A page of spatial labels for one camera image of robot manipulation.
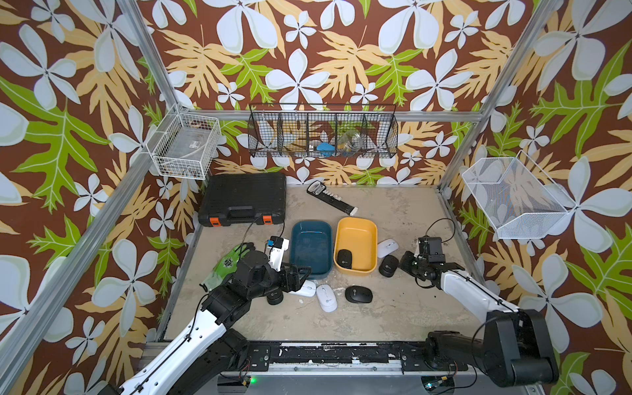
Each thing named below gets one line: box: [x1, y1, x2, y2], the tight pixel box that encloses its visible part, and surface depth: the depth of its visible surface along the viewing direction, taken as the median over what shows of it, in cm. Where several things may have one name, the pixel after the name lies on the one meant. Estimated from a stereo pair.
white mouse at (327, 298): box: [316, 283, 339, 313], surface depth 86 cm
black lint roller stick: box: [306, 180, 359, 217], surface depth 117 cm
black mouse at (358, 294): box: [344, 285, 373, 304], surface depth 87 cm
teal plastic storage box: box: [289, 219, 334, 280], surface depth 100 cm
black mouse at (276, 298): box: [266, 290, 284, 306], surface depth 86 cm
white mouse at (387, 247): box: [377, 238, 400, 258], surface depth 100 cm
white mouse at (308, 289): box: [288, 279, 316, 298], surface depth 88 cm
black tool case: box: [197, 171, 287, 228], surface depth 109 cm
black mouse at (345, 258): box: [337, 248, 353, 270], surface depth 96 cm
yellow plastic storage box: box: [333, 216, 379, 275], surface depth 101 cm
